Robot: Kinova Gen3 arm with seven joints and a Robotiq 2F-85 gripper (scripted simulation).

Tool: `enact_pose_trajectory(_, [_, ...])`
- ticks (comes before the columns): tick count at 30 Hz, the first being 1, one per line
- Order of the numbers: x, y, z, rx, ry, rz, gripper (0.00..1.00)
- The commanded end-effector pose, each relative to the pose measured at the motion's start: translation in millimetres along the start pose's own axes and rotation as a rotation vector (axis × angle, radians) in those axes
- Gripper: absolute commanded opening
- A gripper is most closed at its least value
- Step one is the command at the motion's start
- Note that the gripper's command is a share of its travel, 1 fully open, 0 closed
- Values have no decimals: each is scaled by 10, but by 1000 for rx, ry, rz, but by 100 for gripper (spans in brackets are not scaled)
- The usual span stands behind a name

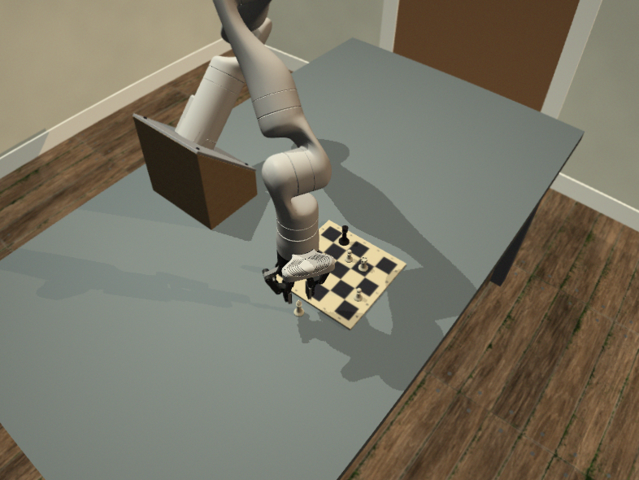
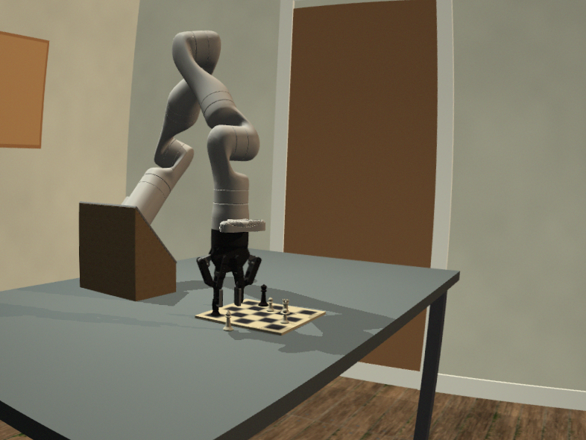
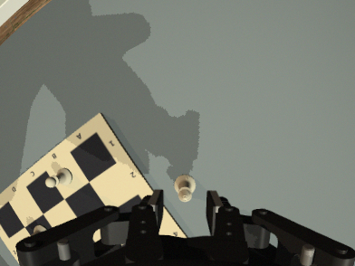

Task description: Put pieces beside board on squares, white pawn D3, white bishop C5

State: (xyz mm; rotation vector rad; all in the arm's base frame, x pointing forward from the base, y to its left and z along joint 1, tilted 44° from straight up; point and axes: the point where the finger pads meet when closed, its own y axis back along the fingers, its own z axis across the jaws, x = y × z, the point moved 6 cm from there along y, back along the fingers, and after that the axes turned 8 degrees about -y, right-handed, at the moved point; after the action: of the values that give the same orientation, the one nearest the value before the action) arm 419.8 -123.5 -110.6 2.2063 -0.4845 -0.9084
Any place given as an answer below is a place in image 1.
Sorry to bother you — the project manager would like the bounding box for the chessboard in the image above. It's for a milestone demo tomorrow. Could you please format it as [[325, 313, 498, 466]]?
[[291, 220, 406, 330]]

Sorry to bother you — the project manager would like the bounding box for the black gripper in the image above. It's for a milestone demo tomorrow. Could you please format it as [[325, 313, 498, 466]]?
[[263, 252, 330, 304]]

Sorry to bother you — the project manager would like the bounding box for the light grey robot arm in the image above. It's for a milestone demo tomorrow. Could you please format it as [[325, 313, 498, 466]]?
[[175, 0, 335, 282]]

